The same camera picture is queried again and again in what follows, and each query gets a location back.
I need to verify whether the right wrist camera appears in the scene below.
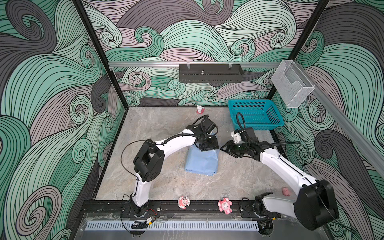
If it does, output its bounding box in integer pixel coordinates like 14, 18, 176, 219
231, 130, 243, 144

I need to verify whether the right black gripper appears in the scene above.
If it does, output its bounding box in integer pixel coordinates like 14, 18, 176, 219
219, 140, 250, 158

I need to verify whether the aluminium wall rail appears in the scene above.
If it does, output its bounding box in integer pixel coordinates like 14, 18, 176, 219
297, 64, 384, 176
108, 61, 280, 69

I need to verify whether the black front mounting rail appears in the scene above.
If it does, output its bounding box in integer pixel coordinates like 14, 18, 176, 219
80, 199, 319, 219

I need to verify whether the pink white plush toy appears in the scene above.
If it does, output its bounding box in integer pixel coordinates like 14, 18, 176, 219
178, 196, 191, 210

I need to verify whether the aluminium back wall rail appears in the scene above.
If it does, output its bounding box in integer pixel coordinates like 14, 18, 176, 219
108, 61, 280, 69

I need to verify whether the teal plastic basket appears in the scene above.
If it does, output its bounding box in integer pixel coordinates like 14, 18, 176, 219
228, 99, 285, 131

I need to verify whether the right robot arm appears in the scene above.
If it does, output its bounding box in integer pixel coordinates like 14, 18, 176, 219
221, 113, 339, 231

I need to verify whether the pink pig plush toy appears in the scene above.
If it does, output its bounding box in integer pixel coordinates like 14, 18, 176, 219
218, 198, 233, 215

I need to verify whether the small pink floor toy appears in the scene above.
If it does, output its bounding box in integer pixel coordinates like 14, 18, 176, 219
282, 187, 292, 197

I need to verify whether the clear acrylic wall box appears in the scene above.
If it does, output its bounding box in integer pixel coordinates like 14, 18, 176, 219
272, 60, 315, 108

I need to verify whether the black perforated wall tray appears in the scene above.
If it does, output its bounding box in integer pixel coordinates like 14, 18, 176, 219
179, 64, 244, 87

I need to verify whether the light blue long sleeve shirt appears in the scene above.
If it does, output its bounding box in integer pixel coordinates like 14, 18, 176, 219
185, 145, 219, 176

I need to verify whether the white slotted cable duct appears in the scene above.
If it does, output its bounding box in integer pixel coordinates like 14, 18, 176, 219
85, 220, 259, 232

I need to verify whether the aluminium right wall rail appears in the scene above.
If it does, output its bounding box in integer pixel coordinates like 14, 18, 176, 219
297, 64, 384, 176

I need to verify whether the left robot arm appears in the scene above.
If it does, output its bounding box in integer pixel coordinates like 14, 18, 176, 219
130, 115, 219, 217

